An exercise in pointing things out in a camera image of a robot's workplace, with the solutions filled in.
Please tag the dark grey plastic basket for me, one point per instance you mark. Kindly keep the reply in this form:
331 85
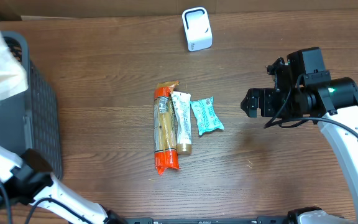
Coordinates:
29 120

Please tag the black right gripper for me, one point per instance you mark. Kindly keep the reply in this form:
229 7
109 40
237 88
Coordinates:
266 95

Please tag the teal wet wipes packet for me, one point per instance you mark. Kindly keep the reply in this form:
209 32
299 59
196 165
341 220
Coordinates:
206 118

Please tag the white barcode scanner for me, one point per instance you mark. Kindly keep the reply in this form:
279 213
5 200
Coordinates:
197 28

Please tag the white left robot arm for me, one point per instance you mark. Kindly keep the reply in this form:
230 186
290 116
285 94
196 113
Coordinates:
30 184

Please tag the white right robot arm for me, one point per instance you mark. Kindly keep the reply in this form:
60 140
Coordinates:
337 119

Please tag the white Pantene tube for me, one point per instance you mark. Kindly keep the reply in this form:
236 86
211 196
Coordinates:
181 104

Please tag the brown cardboard backdrop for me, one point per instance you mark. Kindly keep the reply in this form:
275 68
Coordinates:
17 9

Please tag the orange spaghetti packet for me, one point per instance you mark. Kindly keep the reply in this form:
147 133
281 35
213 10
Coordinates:
165 145

